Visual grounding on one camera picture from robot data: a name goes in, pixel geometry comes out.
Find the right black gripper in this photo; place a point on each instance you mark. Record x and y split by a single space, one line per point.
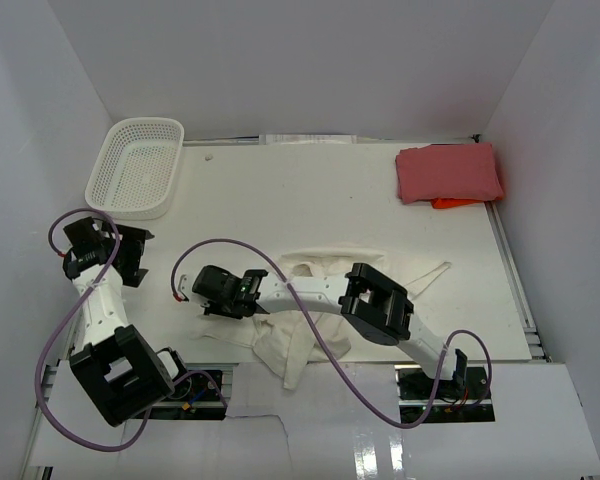
212 307

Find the folded red t shirt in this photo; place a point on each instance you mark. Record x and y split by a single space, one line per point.
457 171

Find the folded orange t shirt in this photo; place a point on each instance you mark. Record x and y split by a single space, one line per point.
449 203

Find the white t shirt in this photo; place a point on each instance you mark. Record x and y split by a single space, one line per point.
303 309

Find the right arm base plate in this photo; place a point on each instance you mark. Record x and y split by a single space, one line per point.
472 404

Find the white plastic basket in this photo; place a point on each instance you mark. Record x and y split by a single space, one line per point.
135 174

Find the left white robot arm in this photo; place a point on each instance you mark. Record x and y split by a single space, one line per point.
118 369

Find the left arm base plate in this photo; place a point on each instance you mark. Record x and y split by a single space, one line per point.
196 399

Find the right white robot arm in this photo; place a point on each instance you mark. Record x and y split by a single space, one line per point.
377 307

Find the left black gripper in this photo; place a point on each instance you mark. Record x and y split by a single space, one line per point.
132 240

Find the aluminium frame rail left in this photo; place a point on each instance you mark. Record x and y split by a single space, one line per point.
27 470

